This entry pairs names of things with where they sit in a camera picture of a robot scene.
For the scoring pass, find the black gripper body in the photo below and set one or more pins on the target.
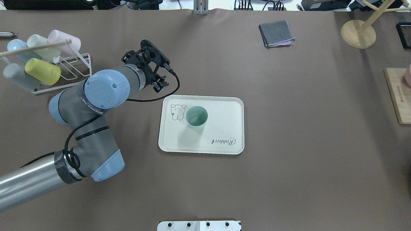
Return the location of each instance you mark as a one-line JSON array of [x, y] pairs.
[[148, 78]]

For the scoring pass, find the pink bowl with ice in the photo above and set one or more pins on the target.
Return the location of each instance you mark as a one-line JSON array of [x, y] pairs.
[[408, 75]]

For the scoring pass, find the cream rabbit print tray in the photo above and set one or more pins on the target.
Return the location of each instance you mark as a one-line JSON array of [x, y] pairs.
[[224, 131]]

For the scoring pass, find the wooden mug tree stand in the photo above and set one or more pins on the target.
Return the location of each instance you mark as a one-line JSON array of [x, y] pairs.
[[360, 34]]

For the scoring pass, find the pink plastic cup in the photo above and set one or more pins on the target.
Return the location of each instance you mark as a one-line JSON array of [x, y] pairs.
[[57, 35]]

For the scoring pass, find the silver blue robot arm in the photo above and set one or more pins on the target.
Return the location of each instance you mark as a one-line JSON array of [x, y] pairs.
[[90, 148]]

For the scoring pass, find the wooden cutting board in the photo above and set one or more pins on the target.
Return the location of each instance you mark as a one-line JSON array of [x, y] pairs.
[[400, 93]]

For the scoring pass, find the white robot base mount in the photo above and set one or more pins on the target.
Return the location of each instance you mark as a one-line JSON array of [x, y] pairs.
[[205, 225]]

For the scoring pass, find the grey plastic cup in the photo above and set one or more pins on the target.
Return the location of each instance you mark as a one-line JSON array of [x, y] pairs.
[[17, 75]]

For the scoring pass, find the folded grey cloth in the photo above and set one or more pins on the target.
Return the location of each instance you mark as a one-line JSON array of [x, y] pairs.
[[275, 34]]

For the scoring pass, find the black pen on table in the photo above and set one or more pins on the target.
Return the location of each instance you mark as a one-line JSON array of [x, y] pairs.
[[5, 35]]

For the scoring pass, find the black tray edge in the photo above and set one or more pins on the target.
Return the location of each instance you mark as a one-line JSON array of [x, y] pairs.
[[404, 32]]

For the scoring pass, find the yellow plastic cup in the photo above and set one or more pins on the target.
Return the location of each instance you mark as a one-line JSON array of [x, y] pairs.
[[45, 72]]

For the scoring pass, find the aluminium frame post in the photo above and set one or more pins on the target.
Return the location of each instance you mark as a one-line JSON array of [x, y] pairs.
[[200, 7]]

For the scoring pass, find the pale cream plastic cup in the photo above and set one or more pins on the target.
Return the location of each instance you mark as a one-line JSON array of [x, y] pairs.
[[47, 54]]

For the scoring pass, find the green plastic cup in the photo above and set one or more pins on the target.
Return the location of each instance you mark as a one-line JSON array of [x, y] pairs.
[[197, 117]]

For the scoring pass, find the white wire cup rack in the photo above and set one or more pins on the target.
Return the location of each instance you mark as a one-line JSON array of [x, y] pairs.
[[73, 68]]

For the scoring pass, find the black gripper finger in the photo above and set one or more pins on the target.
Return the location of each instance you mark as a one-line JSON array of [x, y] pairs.
[[159, 84]]

